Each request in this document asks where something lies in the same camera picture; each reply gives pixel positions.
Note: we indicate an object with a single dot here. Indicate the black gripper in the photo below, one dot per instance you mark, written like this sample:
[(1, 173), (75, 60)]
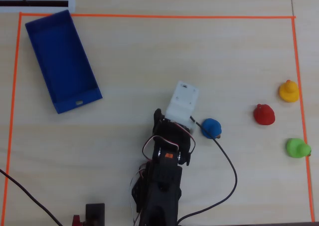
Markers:
[(158, 118)]

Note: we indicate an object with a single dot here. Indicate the green rubber duck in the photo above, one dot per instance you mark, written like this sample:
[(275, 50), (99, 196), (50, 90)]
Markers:
[(295, 147)]

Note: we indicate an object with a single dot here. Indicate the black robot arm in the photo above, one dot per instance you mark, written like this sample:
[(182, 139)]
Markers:
[(162, 186)]

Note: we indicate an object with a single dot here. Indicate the blue rubber duck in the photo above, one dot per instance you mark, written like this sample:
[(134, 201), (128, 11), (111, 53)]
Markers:
[(210, 127)]

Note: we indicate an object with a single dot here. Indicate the red rubber duck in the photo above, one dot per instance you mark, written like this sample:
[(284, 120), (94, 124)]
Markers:
[(264, 115)]

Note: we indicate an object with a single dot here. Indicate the blue rectangular plastic box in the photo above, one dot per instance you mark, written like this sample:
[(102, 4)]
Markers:
[(62, 61)]

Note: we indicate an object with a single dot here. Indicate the yellow rubber duck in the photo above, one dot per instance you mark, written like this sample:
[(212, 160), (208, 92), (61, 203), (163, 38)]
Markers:
[(288, 91)]

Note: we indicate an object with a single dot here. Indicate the orange tape border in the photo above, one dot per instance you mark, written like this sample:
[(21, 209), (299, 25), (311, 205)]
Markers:
[(149, 16)]

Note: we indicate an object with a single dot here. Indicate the red clamp knob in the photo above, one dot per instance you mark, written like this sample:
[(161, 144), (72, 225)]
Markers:
[(77, 221)]

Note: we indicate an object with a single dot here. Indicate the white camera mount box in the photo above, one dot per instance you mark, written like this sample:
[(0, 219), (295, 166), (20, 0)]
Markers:
[(183, 98)]

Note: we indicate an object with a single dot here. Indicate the black camera stand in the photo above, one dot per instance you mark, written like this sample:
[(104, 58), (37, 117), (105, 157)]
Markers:
[(94, 211)]

